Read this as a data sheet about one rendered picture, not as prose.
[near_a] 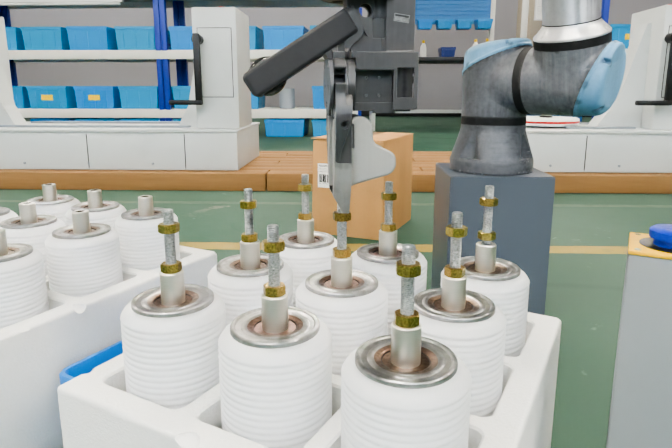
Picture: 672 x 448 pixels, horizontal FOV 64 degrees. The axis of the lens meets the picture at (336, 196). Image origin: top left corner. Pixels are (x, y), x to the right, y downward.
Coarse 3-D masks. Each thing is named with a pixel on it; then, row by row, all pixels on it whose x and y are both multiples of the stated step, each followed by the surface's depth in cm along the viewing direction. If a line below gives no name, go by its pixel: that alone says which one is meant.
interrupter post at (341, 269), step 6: (336, 258) 55; (348, 258) 55; (336, 264) 54; (342, 264) 54; (348, 264) 55; (336, 270) 55; (342, 270) 54; (348, 270) 55; (336, 276) 55; (342, 276) 55; (348, 276) 55; (336, 282) 55; (342, 282) 55; (348, 282) 55
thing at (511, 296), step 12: (468, 288) 57; (480, 288) 56; (492, 288) 56; (504, 288) 56; (516, 288) 56; (528, 288) 58; (492, 300) 56; (504, 300) 56; (516, 300) 57; (504, 312) 56; (516, 312) 57; (516, 324) 57; (516, 336) 58; (516, 348) 58
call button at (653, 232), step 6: (654, 228) 47; (660, 228) 47; (666, 228) 47; (654, 234) 47; (660, 234) 46; (666, 234) 46; (654, 240) 48; (660, 240) 46; (666, 240) 46; (660, 246) 47; (666, 246) 46
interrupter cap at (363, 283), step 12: (312, 276) 57; (324, 276) 57; (360, 276) 57; (372, 276) 57; (312, 288) 54; (324, 288) 54; (336, 288) 55; (348, 288) 55; (360, 288) 54; (372, 288) 54
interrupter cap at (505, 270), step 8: (472, 256) 64; (464, 264) 61; (472, 264) 62; (496, 264) 61; (504, 264) 61; (512, 264) 61; (472, 272) 58; (480, 272) 59; (496, 272) 59; (504, 272) 58; (512, 272) 59; (520, 272) 59; (488, 280) 57; (496, 280) 57; (504, 280) 57
